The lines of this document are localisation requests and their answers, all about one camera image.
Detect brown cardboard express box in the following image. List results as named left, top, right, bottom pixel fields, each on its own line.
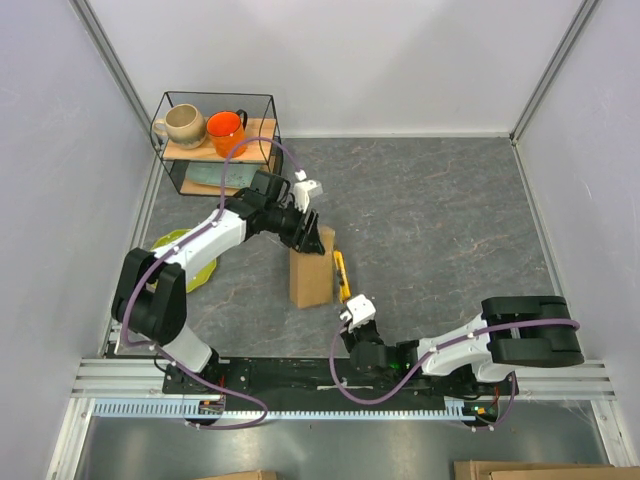
left=289, top=225, right=335, bottom=309

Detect yellow-green dotted plate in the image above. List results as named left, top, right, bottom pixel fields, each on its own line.
left=151, top=229, right=218, bottom=293

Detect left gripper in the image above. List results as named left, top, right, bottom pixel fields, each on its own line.
left=265, top=200, right=325, bottom=256

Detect light green tray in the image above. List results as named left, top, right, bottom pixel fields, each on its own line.
left=185, top=162, right=260, bottom=189

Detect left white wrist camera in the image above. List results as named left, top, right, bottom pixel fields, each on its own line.
left=293, top=169, right=323, bottom=213

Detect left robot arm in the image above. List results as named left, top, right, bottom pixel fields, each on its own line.
left=111, top=171, right=325, bottom=393

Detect black wire wooden shelf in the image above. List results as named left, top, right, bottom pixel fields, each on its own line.
left=149, top=91, right=283, bottom=196

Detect orange mug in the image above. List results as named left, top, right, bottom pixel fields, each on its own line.
left=206, top=109, right=248, bottom=157

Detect cardboard piece bottom centre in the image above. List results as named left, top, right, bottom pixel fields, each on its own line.
left=197, top=470, right=278, bottom=480

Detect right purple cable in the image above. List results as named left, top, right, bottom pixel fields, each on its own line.
left=328, top=319, right=582, bottom=431

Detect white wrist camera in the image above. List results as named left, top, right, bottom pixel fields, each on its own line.
left=339, top=294, right=376, bottom=333
left=293, top=169, right=323, bottom=213

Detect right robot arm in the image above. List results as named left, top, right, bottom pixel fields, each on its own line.
left=339, top=295, right=584, bottom=396

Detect beige ceramic mug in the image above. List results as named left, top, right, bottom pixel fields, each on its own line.
left=151, top=104, right=207, bottom=150

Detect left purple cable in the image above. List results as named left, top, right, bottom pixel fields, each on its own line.
left=119, top=137, right=309, bottom=432

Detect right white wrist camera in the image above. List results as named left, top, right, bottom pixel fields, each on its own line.
left=339, top=294, right=376, bottom=333

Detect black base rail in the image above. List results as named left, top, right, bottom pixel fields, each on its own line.
left=162, top=357, right=511, bottom=413

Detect purple cable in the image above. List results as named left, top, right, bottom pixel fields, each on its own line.
left=328, top=319, right=582, bottom=431
left=119, top=137, right=309, bottom=432

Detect yellow utility knife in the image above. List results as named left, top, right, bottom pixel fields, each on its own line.
left=333, top=250, right=352, bottom=304

